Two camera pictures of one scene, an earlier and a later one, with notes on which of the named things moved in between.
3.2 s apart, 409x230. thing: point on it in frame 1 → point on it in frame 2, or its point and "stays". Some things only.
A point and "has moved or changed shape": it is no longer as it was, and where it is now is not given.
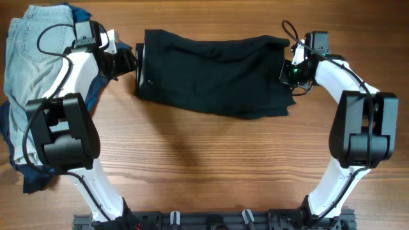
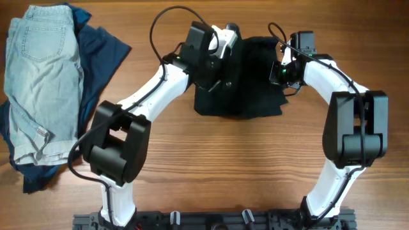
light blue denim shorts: [36, 45] stays
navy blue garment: [36, 177] stays
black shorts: [232, 78] has moved or changed shape
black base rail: [266, 220] stays
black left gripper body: [117, 64] → [213, 65]
